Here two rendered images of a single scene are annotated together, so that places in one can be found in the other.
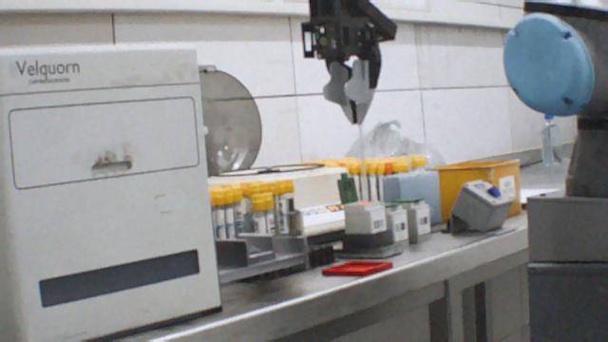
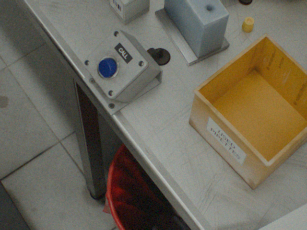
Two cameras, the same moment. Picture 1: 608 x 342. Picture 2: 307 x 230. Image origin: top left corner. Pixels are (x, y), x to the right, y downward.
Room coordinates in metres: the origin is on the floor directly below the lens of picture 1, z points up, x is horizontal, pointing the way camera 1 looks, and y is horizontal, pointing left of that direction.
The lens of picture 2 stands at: (1.66, -0.68, 1.67)
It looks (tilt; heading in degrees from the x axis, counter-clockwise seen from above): 66 degrees down; 99
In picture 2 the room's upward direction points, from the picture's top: 5 degrees clockwise
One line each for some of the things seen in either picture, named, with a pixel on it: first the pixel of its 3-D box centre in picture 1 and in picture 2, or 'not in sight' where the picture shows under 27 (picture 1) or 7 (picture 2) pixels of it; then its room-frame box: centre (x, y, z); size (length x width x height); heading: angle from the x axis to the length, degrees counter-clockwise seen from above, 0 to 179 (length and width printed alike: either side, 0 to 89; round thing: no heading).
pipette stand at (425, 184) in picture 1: (412, 203); (194, 12); (1.63, -0.18, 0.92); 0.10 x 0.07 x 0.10; 132
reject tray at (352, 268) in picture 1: (357, 268); not in sight; (1.28, -0.06, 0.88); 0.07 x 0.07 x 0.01; 50
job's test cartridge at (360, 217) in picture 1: (365, 224); not in sight; (1.42, -0.08, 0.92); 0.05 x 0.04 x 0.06; 51
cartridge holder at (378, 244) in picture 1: (367, 243); not in sight; (1.42, -0.08, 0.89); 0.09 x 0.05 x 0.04; 51
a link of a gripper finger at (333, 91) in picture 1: (337, 93); not in sight; (1.41, -0.06, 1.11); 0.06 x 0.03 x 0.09; 141
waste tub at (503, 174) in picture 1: (475, 191); (260, 112); (1.74, -0.31, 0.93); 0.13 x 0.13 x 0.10; 55
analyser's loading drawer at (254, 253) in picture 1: (232, 259); not in sight; (1.16, 0.09, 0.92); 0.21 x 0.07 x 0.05; 140
